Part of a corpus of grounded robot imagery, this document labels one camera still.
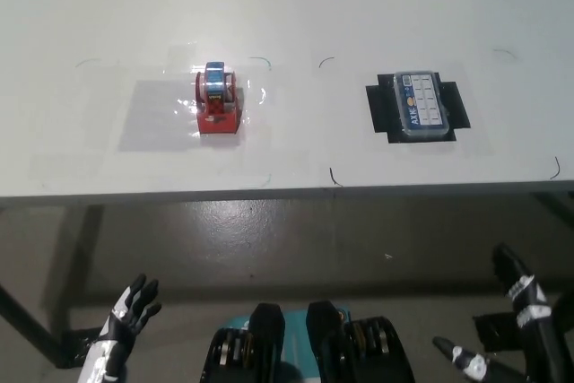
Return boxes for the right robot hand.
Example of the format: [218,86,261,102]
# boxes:
[431,242,564,383]

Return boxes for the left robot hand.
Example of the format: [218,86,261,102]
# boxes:
[95,273,163,349]

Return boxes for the blue gum blister pack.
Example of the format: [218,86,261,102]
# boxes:
[392,70,451,139]

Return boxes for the red tape dispenser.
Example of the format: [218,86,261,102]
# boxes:
[193,61,240,135]

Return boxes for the black tape patch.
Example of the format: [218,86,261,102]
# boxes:
[365,71,472,144]

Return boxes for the black floor foot plate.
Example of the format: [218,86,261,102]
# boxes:
[472,310,531,353]

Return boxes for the grey table leg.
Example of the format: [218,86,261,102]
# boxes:
[42,205,105,335]

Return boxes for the black diagonal frame bar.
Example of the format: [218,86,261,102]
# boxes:
[0,283,68,369]
[555,286,574,322]

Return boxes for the black under-table frame bar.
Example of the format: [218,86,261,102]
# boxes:
[530,192,574,223]

